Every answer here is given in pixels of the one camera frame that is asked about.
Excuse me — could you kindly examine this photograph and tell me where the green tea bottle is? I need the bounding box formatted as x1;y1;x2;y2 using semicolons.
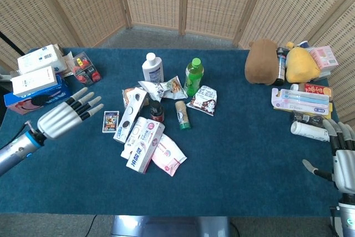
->
183;58;205;98

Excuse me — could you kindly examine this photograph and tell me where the white red snack bag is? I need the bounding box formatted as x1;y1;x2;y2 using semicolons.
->
186;85;218;117

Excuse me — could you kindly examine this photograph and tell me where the blue table cloth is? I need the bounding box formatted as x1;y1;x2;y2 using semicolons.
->
0;47;348;217

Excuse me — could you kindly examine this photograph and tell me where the long white box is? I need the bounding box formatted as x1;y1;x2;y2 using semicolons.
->
113;87;149;144

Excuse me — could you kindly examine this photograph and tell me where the toothbrush blister pack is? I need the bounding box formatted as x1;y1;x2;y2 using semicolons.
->
271;87;333;116

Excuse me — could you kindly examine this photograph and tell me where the green capped spice jar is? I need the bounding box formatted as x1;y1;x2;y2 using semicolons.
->
174;100;191;131

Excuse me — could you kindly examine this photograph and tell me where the blue cardboard product box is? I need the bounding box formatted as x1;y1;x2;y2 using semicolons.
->
3;74;71;115

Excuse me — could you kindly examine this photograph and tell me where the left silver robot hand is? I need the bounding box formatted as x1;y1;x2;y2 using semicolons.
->
37;87;105;140

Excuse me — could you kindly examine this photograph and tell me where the red orange box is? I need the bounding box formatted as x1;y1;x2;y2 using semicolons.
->
303;83;332;98

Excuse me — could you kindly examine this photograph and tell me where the pink white toothpaste box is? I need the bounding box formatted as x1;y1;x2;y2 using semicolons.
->
125;119;165;174

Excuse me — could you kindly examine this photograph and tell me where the wicker folding screen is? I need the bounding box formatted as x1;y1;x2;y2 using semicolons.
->
0;0;355;123

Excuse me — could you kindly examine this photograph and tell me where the small playing card box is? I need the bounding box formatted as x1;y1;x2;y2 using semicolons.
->
103;110;120;133

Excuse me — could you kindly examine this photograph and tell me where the small dark red jar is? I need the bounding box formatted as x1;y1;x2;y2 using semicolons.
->
149;100;165;123

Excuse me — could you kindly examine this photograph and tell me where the white cylinder bottle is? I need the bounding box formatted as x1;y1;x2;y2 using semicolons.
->
290;120;331;143

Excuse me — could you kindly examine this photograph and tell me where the white red-striped box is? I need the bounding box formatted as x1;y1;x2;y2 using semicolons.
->
11;65;59;98

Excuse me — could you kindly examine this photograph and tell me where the crumpled white snack bag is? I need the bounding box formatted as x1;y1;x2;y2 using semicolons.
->
138;75;189;103

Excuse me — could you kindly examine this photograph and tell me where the dark spray can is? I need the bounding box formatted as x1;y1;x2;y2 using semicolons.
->
275;46;287;87

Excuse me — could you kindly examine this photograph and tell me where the brown plush toy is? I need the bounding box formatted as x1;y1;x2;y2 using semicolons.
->
245;38;278;86

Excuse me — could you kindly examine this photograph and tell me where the black cable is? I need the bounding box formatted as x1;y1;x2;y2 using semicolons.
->
83;214;98;237

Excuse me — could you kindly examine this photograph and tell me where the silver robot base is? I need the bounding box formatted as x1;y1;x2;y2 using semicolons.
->
110;215;231;237

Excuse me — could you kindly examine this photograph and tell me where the white lotion bottle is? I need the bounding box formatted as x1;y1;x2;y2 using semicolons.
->
141;52;165;83

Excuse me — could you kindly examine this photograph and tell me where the clear box of red items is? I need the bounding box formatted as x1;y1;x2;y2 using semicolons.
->
70;51;103;87

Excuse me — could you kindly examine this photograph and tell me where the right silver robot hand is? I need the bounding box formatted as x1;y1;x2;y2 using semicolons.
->
302;118;355;193

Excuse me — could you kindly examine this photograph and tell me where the dark patterned packet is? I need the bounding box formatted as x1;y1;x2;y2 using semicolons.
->
291;110;332;128

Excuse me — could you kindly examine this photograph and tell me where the pink wet wipes pack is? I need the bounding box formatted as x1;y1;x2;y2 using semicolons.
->
151;133;187;177

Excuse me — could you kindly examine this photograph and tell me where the yellow plush toy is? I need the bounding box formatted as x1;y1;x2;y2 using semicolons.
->
285;42;321;83

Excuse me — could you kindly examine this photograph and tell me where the white tube box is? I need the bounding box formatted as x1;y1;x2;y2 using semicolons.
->
120;116;148;160

